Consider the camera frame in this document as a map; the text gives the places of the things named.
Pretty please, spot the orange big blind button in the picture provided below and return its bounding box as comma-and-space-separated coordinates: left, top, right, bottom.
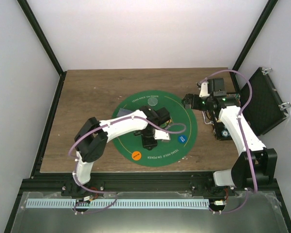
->
131, 151, 142, 161

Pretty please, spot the blue small blind button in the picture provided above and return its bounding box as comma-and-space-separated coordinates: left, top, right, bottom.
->
178, 134, 188, 144

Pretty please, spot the clear dealer button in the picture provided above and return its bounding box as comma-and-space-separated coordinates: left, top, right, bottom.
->
147, 97, 158, 106

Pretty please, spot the stack of poker chips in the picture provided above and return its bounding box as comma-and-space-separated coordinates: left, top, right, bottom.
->
160, 119, 172, 129

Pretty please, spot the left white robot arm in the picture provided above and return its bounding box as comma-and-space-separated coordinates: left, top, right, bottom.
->
72, 106, 170, 196

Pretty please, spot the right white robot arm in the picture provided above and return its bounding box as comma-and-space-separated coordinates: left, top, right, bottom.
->
181, 78, 277, 196

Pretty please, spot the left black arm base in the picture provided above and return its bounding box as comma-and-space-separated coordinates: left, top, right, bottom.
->
61, 179, 102, 197

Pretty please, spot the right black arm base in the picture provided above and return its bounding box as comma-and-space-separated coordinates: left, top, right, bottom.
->
190, 179, 229, 197

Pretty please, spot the round green poker mat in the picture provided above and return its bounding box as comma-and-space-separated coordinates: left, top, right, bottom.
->
112, 90, 198, 167

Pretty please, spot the blue playing card deck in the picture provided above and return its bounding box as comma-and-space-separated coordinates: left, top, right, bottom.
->
116, 108, 133, 117

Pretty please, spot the bottom chip row in case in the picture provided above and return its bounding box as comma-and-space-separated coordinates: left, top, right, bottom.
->
221, 130, 230, 137

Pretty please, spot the black poker set case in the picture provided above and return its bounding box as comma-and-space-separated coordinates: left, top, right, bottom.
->
201, 67, 291, 141

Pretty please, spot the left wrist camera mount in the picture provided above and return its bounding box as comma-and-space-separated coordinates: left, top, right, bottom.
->
154, 130, 171, 141

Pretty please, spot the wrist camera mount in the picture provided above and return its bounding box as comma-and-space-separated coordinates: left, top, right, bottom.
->
197, 81, 209, 98
154, 130, 171, 141

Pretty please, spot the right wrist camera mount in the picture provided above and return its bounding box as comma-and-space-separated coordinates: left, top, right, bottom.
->
197, 81, 209, 98

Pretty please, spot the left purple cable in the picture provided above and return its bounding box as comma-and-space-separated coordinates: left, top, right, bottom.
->
68, 116, 187, 216

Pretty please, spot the purple cable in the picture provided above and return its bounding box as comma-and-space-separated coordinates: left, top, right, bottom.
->
205, 69, 259, 214
68, 116, 187, 216

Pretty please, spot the black aluminium frame rail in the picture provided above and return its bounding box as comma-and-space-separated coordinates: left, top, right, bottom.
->
21, 171, 277, 192

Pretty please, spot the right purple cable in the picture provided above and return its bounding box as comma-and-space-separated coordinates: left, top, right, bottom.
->
205, 69, 259, 214

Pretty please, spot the light blue slotted cable duct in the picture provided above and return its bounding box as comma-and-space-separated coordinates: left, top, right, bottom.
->
25, 199, 210, 210

